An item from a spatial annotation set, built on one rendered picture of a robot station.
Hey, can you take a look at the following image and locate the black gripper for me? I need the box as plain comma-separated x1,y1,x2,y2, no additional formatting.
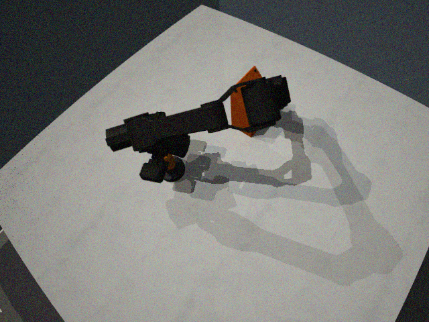
139,142,169,183

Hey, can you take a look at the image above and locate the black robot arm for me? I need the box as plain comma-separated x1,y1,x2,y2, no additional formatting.
105,75,291,158

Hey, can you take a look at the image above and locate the orange knob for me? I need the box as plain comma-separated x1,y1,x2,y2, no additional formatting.
164,154,176,170

